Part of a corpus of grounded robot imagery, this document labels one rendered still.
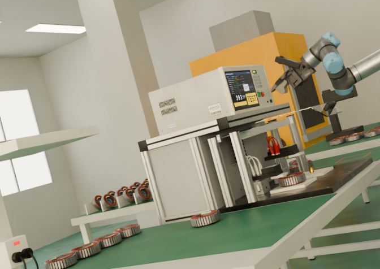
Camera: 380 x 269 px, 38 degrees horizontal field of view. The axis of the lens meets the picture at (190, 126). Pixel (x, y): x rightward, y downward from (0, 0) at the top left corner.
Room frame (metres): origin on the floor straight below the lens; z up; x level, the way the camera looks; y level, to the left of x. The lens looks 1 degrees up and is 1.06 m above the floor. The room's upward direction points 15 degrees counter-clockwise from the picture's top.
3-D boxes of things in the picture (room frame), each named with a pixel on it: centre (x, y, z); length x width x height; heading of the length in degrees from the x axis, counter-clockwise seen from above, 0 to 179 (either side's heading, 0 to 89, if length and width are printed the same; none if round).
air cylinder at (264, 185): (2.31, -0.22, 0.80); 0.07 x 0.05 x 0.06; 149
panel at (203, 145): (2.47, -0.19, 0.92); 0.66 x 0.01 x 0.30; 149
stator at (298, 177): (2.23, -0.34, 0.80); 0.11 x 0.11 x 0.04
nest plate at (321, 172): (2.44, -0.47, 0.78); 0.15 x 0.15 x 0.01; 59
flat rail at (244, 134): (2.39, -0.32, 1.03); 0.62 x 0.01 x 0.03; 149
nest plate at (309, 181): (2.23, -0.34, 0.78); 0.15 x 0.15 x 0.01; 59
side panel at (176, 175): (2.27, 0.11, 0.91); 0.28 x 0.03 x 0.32; 59
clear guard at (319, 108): (2.49, -0.49, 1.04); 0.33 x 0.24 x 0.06; 59
